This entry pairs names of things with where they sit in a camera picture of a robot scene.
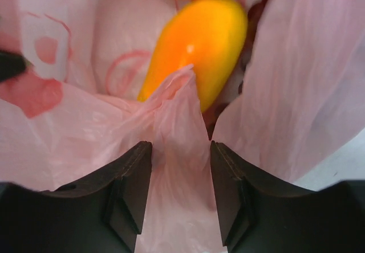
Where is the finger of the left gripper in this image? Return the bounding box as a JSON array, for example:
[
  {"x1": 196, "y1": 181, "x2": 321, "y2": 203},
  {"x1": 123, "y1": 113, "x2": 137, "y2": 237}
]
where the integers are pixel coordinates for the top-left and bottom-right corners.
[{"x1": 0, "y1": 50, "x2": 27, "y2": 82}]

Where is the dark red grape bunch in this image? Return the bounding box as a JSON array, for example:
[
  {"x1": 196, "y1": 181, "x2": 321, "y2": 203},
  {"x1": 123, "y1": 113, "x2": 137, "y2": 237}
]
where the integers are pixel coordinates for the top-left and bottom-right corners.
[{"x1": 202, "y1": 0, "x2": 268, "y2": 137}]

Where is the pink plastic bag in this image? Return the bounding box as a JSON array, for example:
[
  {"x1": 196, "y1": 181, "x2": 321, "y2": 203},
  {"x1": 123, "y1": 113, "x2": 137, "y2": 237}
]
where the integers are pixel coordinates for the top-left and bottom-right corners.
[{"x1": 1, "y1": 0, "x2": 364, "y2": 252}]

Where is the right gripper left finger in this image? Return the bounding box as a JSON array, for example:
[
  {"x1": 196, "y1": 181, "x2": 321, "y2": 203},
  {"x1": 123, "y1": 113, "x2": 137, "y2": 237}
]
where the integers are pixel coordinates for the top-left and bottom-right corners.
[{"x1": 1, "y1": 141, "x2": 152, "y2": 252}]

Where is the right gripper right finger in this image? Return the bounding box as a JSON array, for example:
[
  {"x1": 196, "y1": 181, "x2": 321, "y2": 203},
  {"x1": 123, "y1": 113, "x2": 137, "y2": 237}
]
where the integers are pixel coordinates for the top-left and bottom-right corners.
[{"x1": 210, "y1": 142, "x2": 364, "y2": 252}]

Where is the yellow orange mango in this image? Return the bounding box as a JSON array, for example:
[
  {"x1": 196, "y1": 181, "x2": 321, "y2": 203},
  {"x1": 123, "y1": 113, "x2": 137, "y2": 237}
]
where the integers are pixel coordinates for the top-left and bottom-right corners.
[{"x1": 137, "y1": 0, "x2": 248, "y2": 112}]

